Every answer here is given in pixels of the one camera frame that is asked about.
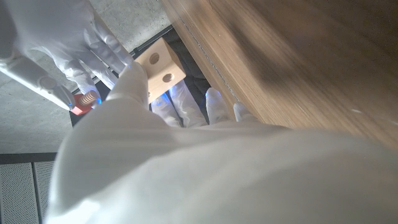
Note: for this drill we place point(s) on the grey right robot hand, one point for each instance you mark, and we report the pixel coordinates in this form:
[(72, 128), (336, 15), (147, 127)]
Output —
[(62, 28)]

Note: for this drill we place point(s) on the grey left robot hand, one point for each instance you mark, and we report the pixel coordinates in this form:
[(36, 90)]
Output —
[(217, 174)]

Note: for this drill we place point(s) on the red-headed wooden screw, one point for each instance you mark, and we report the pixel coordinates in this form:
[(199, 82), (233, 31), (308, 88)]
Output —
[(84, 102)]

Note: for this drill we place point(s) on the wooden block with holes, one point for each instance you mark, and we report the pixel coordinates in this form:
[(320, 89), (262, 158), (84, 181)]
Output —
[(161, 68)]

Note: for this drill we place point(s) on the grey perforated panel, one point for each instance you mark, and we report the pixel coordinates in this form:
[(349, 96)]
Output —
[(18, 193)]

